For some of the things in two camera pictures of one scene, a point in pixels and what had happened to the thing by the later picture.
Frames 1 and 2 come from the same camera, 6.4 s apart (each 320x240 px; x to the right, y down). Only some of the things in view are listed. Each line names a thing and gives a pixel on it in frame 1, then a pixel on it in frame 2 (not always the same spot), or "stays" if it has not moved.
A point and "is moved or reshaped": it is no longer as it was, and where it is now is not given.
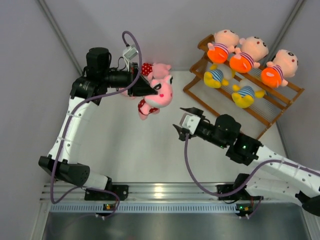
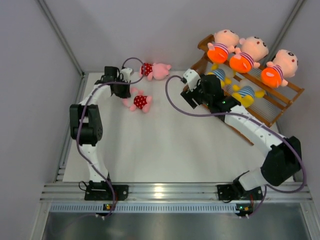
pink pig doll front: x=125 y=93 is moved or reshaped
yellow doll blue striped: x=245 y=97 stays
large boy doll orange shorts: x=224 y=40 stays
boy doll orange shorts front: x=284 y=64 stays
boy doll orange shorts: x=252 y=49 stays
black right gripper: x=194 y=111 to x=188 y=96
